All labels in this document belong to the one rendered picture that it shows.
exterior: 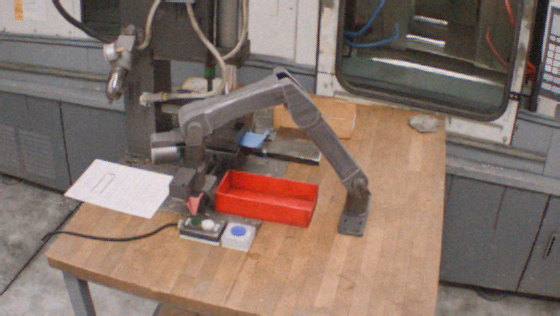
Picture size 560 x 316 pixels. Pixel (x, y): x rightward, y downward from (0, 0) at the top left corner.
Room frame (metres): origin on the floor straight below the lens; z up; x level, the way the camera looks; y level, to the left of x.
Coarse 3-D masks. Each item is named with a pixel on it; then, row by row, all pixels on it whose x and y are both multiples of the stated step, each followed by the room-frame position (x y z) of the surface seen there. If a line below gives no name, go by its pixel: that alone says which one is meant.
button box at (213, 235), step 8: (192, 216) 1.28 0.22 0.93; (200, 216) 1.28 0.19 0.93; (168, 224) 1.26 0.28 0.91; (176, 224) 1.26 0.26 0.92; (184, 224) 1.24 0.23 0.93; (216, 224) 1.25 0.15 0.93; (224, 224) 1.26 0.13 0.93; (56, 232) 1.20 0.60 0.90; (64, 232) 1.19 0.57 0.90; (72, 232) 1.19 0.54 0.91; (152, 232) 1.22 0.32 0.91; (184, 232) 1.22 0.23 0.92; (192, 232) 1.22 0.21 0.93; (200, 232) 1.21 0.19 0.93; (208, 232) 1.22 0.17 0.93; (216, 232) 1.22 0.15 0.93; (112, 240) 1.18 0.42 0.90; (120, 240) 1.18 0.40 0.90; (128, 240) 1.19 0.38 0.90; (200, 240) 1.21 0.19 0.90; (208, 240) 1.21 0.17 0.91; (216, 240) 1.20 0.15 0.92
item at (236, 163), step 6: (210, 156) 1.51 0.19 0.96; (222, 156) 1.51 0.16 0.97; (240, 156) 1.54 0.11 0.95; (228, 162) 1.50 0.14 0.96; (234, 162) 1.50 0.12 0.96; (240, 162) 1.54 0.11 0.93; (222, 168) 1.51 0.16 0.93; (228, 168) 1.50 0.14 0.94; (234, 168) 1.50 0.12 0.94; (240, 168) 1.54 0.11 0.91; (222, 174) 1.51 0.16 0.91
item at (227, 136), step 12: (228, 72) 1.59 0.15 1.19; (228, 84) 1.59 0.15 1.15; (168, 108) 1.61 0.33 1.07; (180, 108) 1.60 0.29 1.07; (240, 120) 1.56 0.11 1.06; (252, 120) 1.66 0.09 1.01; (216, 132) 1.52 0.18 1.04; (228, 132) 1.53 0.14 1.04; (240, 132) 1.54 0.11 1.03; (216, 144) 1.51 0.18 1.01; (228, 144) 1.50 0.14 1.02
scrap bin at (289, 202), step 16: (224, 176) 1.42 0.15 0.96; (240, 176) 1.45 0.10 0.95; (256, 176) 1.44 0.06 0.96; (224, 192) 1.41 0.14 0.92; (240, 192) 1.43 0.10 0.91; (256, 192) 1.44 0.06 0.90; (272, 192) 1.43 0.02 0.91; (288, 192) 1.42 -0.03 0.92; (304, 192) 1.41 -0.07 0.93; (224, 208) 1.34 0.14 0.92; (240, 208) 1.33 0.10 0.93; (256, 208) 1.32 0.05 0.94; (272, 208) 1.31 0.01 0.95; (288, 208) 1.30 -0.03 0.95; (304, 208) 1.30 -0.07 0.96; (288, 224) 1.30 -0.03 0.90; (304, 224) 1.29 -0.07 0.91
